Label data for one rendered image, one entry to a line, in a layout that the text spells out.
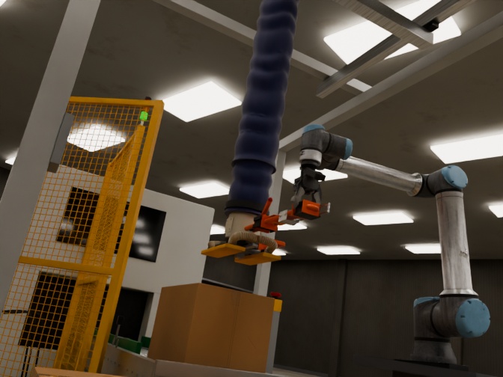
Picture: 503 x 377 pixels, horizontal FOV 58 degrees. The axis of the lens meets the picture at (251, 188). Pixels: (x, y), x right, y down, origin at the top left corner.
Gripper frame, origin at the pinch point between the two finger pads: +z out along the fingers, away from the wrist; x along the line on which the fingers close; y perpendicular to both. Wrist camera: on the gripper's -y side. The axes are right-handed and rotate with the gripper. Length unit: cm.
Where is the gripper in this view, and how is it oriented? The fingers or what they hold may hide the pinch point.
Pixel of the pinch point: (306, 209)
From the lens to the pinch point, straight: 178.9
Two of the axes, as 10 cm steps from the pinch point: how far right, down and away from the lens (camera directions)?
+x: -9.0, -2.6, -3.5
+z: -1.5, 9.4, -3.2
